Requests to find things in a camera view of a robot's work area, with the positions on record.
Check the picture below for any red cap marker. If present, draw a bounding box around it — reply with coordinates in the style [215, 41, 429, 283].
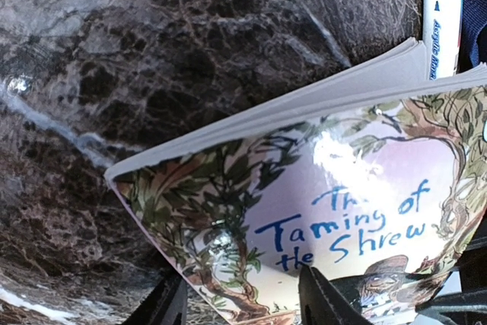
[422, 0, 463, 80]

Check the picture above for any navy blue student backpack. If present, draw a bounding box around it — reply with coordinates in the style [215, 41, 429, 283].
[459, 0, 486, 72]

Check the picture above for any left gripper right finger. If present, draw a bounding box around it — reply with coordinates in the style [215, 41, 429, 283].
[298, 266, 372, 325]

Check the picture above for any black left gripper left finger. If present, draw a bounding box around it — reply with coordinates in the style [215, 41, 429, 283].
[131, 272, 188, 325]

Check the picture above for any pink cover book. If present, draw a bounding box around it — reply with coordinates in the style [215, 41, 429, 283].
[105, 39, 486, 324]

